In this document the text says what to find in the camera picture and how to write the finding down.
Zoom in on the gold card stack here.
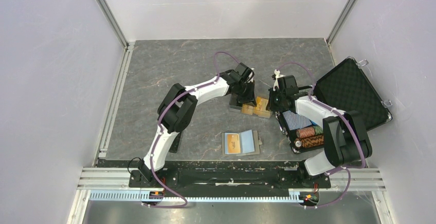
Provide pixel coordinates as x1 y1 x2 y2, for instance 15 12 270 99
253 97 271 119
241 104 255 116

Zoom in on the clear acrylic card tray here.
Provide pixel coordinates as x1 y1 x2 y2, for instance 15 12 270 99
229 95 273 119

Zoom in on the beige leather card holder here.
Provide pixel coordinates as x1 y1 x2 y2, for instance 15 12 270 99
222 129 262 156

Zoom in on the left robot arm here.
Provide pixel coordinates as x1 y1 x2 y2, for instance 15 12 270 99
138 63 257 187

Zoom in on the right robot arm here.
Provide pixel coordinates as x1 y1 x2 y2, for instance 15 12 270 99
267 70 372 187

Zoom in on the black card stack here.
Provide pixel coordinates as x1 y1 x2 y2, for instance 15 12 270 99
229 95 242 113

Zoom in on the blue playing card deck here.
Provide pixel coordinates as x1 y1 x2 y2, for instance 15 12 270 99
282 111 312 130

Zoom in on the brown orange chip stack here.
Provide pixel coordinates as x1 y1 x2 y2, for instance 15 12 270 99
294 135 324 149

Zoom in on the black poker chip case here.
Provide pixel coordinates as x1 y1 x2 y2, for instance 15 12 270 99
276 57 392 154

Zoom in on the black glitter stick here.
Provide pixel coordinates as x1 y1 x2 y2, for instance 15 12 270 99
169 133 182 154

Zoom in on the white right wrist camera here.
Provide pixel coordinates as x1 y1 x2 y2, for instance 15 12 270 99
271 69 285 91

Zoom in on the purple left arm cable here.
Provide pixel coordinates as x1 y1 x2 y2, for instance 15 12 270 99
128 51 241 210

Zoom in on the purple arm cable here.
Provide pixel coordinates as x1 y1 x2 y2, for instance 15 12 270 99
274 62 367 210
128 51 241 210

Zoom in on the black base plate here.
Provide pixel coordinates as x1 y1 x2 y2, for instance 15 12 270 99
128 161 331 198

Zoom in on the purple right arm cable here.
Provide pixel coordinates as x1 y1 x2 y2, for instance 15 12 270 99
274 62 367 210

